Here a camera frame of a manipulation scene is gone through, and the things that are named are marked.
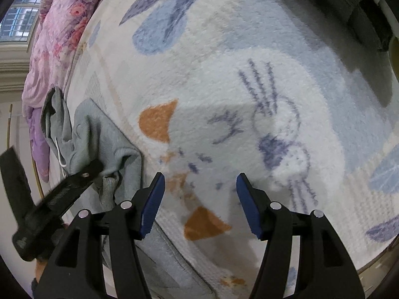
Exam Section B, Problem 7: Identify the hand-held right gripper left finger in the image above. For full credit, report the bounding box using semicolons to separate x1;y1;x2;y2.
33;172;166;299

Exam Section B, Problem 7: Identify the purple floral quilt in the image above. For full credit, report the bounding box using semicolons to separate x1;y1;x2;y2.
22;0;113;184

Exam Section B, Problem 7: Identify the wooden bed frame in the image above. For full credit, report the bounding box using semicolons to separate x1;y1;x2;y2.
355;248;396;276

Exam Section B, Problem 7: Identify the person's left forearm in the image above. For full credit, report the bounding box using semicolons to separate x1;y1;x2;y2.
30;259;48;295

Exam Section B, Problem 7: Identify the wooden wall rail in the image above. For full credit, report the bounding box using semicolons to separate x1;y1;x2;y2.
5;103;13;150
31;157;45;198

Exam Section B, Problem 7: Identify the printed blanket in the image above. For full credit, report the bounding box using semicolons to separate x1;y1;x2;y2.
62;0;399;299

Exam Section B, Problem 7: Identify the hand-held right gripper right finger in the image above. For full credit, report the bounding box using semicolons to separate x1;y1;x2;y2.
236;172;366;299

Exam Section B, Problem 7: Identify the barred window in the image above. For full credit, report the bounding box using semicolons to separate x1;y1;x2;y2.
0;0;48;43

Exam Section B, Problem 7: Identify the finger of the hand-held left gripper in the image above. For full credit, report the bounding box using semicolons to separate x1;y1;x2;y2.
44;159;105;215
0;146;36;208

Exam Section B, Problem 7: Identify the dark grey cloth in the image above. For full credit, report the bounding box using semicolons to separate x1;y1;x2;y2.
312;0;394;53

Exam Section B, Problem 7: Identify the grey sweatshirt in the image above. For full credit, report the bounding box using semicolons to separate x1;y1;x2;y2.
40;87;215;299

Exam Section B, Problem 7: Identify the wooden headboard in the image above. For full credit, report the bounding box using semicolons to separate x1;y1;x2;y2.
387;36;399;81

